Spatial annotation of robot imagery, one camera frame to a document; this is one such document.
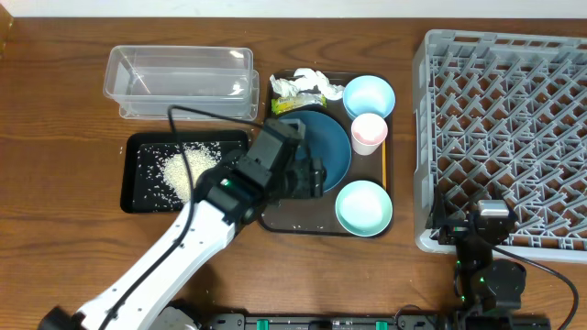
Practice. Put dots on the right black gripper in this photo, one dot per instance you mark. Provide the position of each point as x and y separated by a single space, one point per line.
454 228

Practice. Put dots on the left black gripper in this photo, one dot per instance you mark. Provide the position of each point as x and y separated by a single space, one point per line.
305 181

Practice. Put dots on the dark blue plate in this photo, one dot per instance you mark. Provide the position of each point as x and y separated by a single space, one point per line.
328 140

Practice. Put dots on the mint green bowl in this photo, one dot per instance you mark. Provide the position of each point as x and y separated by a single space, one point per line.
364 209

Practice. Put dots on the pile of white rice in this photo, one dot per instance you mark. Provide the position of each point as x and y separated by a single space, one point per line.
179 172

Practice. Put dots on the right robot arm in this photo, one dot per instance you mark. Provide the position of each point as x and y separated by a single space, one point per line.
489 289

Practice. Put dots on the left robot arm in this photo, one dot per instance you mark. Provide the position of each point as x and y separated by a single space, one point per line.
227 197

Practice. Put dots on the grey dishwasher rack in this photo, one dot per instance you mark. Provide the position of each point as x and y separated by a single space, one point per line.
498 112

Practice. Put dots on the green snack wrapper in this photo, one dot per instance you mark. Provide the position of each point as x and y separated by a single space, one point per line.
289 103

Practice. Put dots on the dark brown serving tray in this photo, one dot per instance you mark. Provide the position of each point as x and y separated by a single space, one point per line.
317 216

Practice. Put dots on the pink cup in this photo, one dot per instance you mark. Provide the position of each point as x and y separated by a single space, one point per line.
368 131

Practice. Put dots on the wooden chopstick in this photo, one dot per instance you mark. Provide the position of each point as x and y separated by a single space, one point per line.
384 166

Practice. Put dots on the crumpled white tissue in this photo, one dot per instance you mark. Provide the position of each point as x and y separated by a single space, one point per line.
306 79

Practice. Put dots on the light blue bowl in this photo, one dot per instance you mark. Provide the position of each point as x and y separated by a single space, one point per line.
369 94

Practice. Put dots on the clear plastic bin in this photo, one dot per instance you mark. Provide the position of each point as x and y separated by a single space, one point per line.
145 80

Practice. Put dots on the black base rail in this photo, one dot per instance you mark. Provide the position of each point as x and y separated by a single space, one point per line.
181 316

